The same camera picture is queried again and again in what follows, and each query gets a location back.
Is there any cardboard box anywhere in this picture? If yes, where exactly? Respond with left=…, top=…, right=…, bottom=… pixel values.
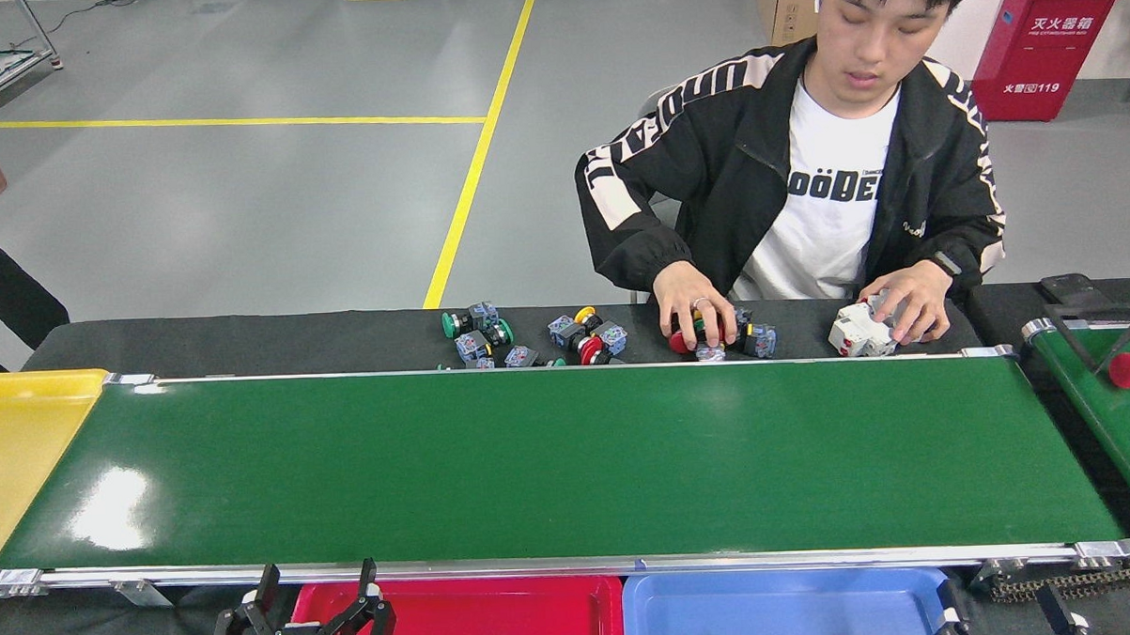
left=758, top=0, right=825, bottom=49

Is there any person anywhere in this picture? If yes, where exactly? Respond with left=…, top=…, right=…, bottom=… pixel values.
left=0, top=204, right=71, bottom=373
left=568, top=0, right=1009, bottom=310

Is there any yellow plastic tray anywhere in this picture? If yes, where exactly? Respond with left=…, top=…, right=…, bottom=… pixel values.
left=0, top=368, right=117, bottom=601

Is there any short green conveyor belt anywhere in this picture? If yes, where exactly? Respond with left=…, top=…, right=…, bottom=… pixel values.
left=1021, top=315, right=1130, bottom=551

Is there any black cable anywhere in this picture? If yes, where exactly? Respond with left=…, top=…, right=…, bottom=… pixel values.
left=1039, top=298, right=1130, bottom=377

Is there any red plastic tray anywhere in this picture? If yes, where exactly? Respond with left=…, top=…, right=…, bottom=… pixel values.
left=287, top=571, right=626, bottom=635

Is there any metal cart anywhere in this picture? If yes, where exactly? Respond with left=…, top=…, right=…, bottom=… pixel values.
left=0, top=0, right=66, bottom=132

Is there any black flat box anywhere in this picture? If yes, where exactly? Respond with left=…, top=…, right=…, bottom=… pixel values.
left=1040, top=272, right=1116, bottom=313

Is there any black table cloth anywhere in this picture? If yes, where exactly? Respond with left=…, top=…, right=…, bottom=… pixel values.
left=20, top=289, right=985, bottom=386
left=961, top=277, right=1130, bottom=351

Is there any white circuit breaker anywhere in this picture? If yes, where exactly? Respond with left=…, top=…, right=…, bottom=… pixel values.
left=826, top=287, right=938, bottom=360

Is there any person's right hand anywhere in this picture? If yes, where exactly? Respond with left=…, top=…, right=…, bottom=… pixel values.
left=650, top=259, right=739, bottom=351

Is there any blue plastic tray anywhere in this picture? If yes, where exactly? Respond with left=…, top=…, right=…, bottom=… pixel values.
left=621, top=563, right=953, bottom=635

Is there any person's left hand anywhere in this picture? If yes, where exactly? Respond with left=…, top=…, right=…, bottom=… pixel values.
left=857, top=259, right=957, bottom=348

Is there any yellow push button switch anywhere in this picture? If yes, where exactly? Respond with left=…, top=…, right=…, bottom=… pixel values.
left=547, top=305, right=605, bottom=352

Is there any red fire extinguisher box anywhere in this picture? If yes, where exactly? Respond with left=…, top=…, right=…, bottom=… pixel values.
left=969, top=0, right=1129, bottom=126

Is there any conveyor drive chain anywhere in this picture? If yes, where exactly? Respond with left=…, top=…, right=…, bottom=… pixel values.
left=973, top=561, right=1130, bottom=605

